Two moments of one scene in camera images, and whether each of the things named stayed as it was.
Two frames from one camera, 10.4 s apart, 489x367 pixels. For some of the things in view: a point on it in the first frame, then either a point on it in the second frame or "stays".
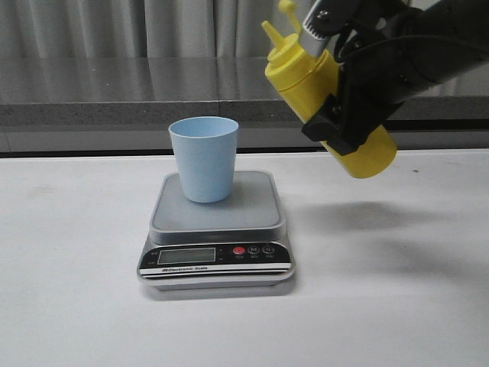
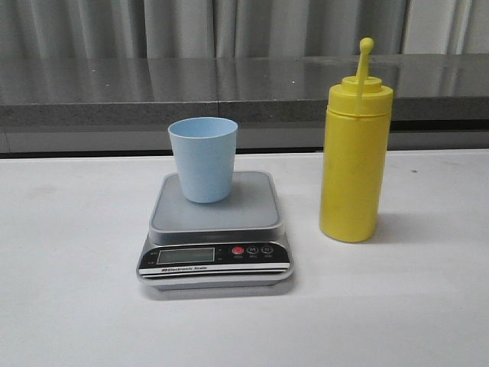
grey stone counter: x=124 y=104 stays
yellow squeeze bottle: x=306 y=82 to x=355 y=154
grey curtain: x=137 y=28 stays
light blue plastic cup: x=205 y=147 stays
